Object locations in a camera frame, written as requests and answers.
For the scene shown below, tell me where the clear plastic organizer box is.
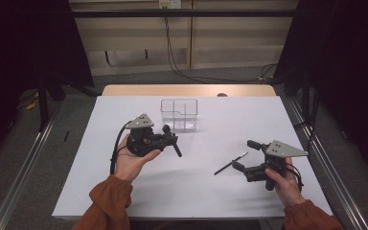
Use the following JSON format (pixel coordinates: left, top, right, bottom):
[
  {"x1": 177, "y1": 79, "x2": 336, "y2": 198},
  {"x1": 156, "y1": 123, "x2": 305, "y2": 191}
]
[{"x1": 160, "y1": 98, "x2": 199, "y2": 131}]

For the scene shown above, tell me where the black hanging wall cable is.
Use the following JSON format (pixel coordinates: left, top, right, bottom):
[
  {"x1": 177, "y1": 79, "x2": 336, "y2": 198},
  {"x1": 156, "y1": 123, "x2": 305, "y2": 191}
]
[{"x1": 163, "y1": 6, "x2": 279, "y2": 84}]

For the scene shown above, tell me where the person's right hand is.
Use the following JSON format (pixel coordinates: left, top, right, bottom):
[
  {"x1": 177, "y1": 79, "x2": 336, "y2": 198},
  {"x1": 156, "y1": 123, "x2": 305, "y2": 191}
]
[{"x1": 264, "y1": 156, "x2": 307, "y2": 208}]

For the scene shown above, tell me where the thick black makeup brush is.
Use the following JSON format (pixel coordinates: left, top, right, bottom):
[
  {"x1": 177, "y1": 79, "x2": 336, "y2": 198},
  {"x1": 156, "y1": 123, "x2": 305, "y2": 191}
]
[{"x1": 161, "y1": 124, "x2": 183, "y2": 158}]

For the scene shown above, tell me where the hand-held gripper cable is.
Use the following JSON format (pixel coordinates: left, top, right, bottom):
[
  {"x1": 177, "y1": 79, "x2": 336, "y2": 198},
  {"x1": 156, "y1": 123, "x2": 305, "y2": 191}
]
[
  {"x1": 286, "y1": 162, "x2": 305, "y2": 194},
  {"x1": 109, "y1": 120, "x2": 132, "y2": 176}
]

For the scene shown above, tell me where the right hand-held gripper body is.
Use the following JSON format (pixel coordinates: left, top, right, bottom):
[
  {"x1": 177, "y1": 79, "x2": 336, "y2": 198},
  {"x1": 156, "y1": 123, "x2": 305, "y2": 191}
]
[{"x1": 243, "y1": 139, "x2": 310, "y2": 192}]

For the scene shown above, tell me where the right hand-held gripper cable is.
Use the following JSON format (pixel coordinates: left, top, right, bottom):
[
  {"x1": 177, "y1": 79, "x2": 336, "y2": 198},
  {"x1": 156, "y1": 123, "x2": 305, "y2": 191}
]
[{"x1": 286, "y1": 162, "x2": 305, "y2": 194}]

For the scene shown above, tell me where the thin black eyeliner pencil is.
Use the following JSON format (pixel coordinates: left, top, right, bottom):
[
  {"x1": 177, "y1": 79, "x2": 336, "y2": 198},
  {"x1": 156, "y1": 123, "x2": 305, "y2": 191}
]
[{"x1": 213, "y1": 151, "x2": 249, "y2": 176}]

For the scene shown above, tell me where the black metal stand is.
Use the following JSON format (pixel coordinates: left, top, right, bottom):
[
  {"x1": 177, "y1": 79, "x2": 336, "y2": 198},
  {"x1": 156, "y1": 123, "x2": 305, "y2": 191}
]
[
  {"x1": 36, "y1": 71, "x2": 66, "y2": 132},
  {"x1": 293, "y1": 70, "x2": 320, "y2": 154}
]

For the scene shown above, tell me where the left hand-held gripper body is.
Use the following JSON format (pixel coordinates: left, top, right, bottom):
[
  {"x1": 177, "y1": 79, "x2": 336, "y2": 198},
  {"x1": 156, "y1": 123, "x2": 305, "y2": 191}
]
[{"x1": 124, "y1": 113, "x2": 169, "y2": 158}]

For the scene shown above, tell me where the white wall socket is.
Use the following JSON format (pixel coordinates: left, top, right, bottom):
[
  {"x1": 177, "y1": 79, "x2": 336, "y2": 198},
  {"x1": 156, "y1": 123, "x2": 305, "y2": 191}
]
[{"x1": 158, "y1": 0, "x2": 182, "y2": 10}]

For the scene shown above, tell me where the wooden table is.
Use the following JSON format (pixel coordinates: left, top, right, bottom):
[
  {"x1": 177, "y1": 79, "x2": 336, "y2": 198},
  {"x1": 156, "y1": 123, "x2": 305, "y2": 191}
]
[{"x1": 102, "y1": 83, "x2": 277, "y2": 98}]

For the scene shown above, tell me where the person's left hand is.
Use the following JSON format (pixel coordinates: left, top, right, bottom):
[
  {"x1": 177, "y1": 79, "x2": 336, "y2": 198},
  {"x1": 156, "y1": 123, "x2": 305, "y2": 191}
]
[{"x1": 114, "y1": 133, "x2": 163, "y2": 184}]

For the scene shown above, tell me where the left hand-held gripper cable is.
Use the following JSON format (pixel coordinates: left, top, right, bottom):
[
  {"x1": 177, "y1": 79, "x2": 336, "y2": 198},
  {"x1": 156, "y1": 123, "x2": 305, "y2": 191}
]
[{"x1": 109, "y1": 120, "x2": 132, "y2": 176}]

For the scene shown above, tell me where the black curtain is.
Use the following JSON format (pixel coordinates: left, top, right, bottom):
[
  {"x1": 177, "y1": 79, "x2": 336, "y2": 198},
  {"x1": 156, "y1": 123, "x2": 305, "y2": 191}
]
[
  {"x1": 0, "y1": 0, "x2": 94, "y2": 167},
  {"x1": 272, "y1": 0, "x2": 368, "y2": 183}
]

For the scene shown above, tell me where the black horizontal bar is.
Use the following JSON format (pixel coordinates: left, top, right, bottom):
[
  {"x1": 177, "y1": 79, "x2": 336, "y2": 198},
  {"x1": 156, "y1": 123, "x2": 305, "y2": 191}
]
[{"x1": 71, "y1": 9, "x2": 298, "y2": 18}]

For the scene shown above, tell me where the white table sheet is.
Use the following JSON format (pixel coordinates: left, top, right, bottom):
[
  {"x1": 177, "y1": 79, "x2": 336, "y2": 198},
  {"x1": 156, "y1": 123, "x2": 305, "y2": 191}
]
[{"x1": 51, "y1": 95, "x2": 334, "y2": 220}]

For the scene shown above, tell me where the metal floor rail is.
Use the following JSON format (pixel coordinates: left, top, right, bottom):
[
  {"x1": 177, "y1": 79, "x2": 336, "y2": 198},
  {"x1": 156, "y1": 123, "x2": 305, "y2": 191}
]
[
  {"x1": 0, "y1": 104, "x2": 61, "y2": 230},
  {"x1": 287, "y1": 99, "x2": 368, "y2": 230}
]

